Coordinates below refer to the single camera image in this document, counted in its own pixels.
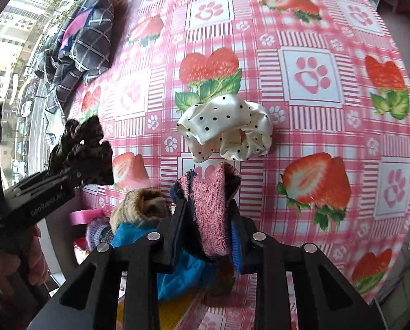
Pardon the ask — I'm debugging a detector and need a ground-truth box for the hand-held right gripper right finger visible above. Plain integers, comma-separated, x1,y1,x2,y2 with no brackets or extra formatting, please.
228,201,387,330

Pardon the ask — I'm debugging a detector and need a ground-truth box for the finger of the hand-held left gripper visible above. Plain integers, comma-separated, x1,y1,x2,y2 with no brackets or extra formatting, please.
61,168,85,190

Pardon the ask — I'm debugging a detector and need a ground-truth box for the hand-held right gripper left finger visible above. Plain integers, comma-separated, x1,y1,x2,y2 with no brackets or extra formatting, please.
28,199,189,330

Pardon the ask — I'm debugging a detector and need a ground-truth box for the leopard print scrunchie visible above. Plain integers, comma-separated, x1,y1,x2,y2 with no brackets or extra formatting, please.
48,115,115,187

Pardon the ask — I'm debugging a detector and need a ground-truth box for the blue cloth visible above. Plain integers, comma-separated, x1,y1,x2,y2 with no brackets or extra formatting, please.
110,223,223,301

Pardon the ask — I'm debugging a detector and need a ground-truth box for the pink knitted sock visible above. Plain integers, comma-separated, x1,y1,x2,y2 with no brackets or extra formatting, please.
171,162,243,258

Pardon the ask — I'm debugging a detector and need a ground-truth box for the purple striped knitted sock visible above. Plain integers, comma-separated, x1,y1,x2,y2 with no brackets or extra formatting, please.
86,217,115,252

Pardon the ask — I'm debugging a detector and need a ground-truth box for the white polka dot scrunchie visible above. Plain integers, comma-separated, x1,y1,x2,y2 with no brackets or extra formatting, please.
177,94,273,163

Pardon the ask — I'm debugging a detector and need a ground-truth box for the person's left hand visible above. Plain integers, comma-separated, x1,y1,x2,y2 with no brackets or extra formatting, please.
0,225,51,287

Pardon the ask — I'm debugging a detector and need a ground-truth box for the pink cloth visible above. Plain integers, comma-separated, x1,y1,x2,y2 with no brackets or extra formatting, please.
69,210,105,226

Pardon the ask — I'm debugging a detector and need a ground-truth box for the tan brown patterned sock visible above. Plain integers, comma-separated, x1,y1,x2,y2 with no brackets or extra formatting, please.
109,188,173,235

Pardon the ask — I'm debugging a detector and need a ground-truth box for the dark plaid cloth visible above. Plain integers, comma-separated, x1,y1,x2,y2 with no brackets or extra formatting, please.
35,0,115,115

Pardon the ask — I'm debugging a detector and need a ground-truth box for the pink strawberry tablecloth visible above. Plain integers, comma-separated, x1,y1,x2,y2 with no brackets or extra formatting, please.
65,0,410,330

